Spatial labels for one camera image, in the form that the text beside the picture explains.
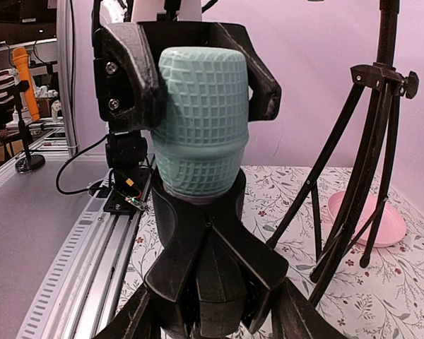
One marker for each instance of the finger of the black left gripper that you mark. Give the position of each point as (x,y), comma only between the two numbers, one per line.
(265,102)
(127,83)

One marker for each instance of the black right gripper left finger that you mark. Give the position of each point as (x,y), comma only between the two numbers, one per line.
(136,319)

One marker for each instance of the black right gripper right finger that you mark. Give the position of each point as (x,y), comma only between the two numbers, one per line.
(292,316)

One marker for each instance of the teal toy microphone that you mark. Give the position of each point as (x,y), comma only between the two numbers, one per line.
(203,132)

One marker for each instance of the black round-base microphone stand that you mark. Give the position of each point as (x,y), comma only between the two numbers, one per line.
(213,275)

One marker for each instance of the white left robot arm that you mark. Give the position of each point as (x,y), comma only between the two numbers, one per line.
(184,18)

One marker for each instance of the orange microphone on stand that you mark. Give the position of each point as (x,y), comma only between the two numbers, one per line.
(27,111)

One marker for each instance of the black music stand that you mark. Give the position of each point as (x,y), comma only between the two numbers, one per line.
(366,195)

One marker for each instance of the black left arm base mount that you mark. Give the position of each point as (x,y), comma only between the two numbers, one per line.
(127,159)

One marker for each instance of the aluminium front rail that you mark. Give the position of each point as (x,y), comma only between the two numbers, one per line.
(80,293)

